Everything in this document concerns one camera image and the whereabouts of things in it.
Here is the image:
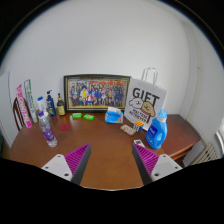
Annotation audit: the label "blue tissue pack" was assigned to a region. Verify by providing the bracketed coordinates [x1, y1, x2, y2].
[104, 106, 125, 125]

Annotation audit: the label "amber pump bottle yellow label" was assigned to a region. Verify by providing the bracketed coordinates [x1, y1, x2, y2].
[56, 92, 66, 117]

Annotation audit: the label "colourful puzzle cube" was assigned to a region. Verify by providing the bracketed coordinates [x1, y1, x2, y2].
[133, 120, 145, 133]

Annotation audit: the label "dark blue pump bottle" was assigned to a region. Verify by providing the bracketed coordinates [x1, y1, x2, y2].
[45, 89, 57, 117]

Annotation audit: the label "white and green tube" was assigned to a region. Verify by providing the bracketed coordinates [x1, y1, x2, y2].
[23, 78, 39, 124]

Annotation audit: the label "white remote control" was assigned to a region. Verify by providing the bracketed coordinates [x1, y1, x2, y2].
[133, 139, 146, 148]

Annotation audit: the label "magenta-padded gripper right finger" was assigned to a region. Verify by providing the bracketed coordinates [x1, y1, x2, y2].
[132, 143, 183, 186]

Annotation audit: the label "pink printed tube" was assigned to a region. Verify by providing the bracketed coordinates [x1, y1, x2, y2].
[15, 83, 33, 130]

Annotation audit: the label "white bottle with blue cap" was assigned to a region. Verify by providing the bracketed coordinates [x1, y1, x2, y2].
[36, 96, 47, 114]

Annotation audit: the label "framed group picture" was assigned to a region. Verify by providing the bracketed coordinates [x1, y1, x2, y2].
[63, 74, 132, 113]

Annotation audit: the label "flat round red coaster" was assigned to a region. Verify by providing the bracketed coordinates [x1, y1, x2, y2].
[59, 123, 72, 132]

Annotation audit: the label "blue detergent bottle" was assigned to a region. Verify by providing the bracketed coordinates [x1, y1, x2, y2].
[145, 109, 169, 150]

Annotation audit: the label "white radiator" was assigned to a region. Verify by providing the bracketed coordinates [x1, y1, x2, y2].
[193, 142, 219, 164]

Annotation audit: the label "clear purple-capped water bottle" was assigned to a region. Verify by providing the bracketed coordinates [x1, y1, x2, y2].
[37, 110, 58, 148]

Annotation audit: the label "white paper gift bag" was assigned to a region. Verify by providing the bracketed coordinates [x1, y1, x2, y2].
[123, 67, 168, 132]

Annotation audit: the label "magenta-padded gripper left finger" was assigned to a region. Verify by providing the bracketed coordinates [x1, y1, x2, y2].
[41, 143, 92, 186]

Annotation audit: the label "brown wooden chair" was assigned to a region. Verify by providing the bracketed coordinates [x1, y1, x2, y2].
[12, 96, 26, 132]

